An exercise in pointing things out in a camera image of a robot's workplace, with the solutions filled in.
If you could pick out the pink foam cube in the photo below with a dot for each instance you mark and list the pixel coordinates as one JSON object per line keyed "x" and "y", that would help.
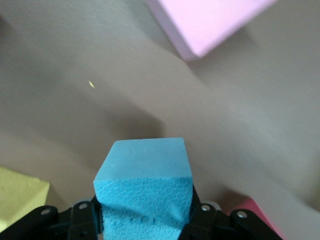
{"x": 207, "y": 22}

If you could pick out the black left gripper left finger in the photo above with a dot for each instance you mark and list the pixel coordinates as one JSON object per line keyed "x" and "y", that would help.
{"x": 75, "y": 220}

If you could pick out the blue foam cube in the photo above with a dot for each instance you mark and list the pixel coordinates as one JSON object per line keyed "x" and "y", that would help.
{"x": 145, "y": 180}

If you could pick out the red foam cube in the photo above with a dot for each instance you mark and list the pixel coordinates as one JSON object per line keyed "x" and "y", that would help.
{"x": 257, "y": 212}

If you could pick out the yellow foam cube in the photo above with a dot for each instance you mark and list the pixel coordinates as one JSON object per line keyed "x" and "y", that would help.
{"x": 20, "y": 195}

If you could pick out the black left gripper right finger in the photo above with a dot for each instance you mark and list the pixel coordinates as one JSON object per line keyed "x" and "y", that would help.
{"x": 207, "y": 225}

